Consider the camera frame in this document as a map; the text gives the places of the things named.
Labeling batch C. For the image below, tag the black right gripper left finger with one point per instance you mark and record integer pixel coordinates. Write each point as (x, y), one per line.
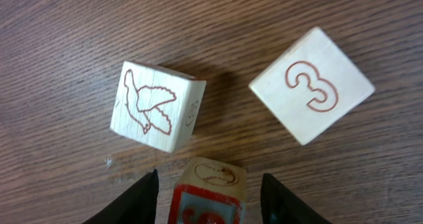
(137, 205)

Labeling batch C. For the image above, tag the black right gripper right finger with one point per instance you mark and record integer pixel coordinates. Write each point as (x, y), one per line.
(279, 205)

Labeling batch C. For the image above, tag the red 6 number block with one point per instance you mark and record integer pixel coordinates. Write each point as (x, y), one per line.
(209, 191)

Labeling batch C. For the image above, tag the green-sided bird block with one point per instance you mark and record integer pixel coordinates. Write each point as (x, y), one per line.
(156, 106)

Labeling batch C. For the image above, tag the blue-sided snail block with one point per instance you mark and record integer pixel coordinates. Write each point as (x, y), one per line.
(311, 86)

